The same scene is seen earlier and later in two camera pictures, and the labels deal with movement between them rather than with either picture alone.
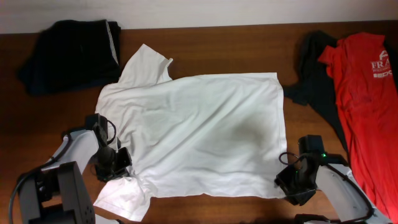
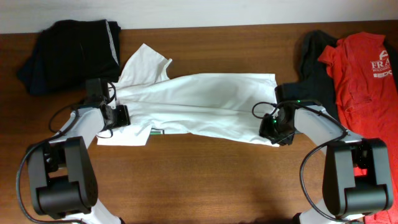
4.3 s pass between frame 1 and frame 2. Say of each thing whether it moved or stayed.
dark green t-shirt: stayed
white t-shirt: moved
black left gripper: moved
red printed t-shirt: stayed
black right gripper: moved
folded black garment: stayed
